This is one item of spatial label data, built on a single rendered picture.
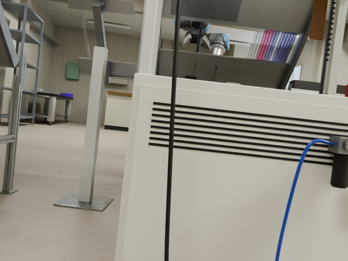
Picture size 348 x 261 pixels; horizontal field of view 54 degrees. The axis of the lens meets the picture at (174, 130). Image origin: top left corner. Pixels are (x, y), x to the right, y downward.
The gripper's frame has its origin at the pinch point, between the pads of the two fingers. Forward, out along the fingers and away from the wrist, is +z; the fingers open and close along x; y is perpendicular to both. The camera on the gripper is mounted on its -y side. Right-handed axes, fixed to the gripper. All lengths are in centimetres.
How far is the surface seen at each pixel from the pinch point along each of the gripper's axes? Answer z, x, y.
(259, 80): 16.2, -35.3, 1.1
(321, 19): 28, -41, -58
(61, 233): 106, 48, -6
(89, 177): 72, 48, 26
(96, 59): 18, 52, -3
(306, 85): -97, -135, 158
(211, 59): 13.6, -7.6, -8.8
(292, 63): 16, -47, -16
